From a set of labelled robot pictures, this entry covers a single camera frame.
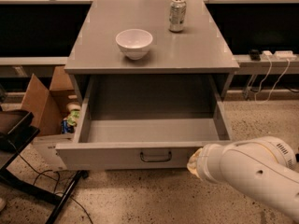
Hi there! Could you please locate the grey top drawer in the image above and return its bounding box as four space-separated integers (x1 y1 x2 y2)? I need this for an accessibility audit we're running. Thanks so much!
56 75 232 170

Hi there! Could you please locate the white ceramic bowl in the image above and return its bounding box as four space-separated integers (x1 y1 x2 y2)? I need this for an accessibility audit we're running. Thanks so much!
116 29 153 60

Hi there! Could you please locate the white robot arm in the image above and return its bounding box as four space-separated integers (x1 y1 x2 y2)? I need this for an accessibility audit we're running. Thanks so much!
187 136 299 222

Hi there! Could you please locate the brown cardboard box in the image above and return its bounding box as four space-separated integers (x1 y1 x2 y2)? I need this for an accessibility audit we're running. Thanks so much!
20 65 78 172

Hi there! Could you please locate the green-clothed doll toy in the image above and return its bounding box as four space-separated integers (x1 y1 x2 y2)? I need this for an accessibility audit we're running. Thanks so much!
61 102 80 133

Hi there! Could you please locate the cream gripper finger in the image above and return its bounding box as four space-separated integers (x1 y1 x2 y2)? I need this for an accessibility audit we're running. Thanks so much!
187 162 198 175
191 147 203 161

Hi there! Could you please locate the black floor cable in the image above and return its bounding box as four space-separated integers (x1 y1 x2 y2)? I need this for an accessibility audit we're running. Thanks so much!
15 152 94 224

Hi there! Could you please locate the white cable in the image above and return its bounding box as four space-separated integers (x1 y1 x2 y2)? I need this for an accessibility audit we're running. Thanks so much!
252 57 292 105

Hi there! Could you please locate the grey drawer cabinet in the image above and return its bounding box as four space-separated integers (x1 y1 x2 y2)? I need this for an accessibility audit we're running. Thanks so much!
65 0 239 97

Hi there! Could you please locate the silver soda can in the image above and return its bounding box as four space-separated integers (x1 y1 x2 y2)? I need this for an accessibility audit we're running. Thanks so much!
169 0 187 33

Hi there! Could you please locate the black adapter block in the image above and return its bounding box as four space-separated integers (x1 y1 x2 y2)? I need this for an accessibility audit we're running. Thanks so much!
249 49 261 61

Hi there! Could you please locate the white power strip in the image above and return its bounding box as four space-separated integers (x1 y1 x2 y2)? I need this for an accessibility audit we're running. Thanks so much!
262 50 297 60

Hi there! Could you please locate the black metal stand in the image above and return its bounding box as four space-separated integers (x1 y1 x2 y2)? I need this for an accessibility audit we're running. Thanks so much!
0 110 88 224

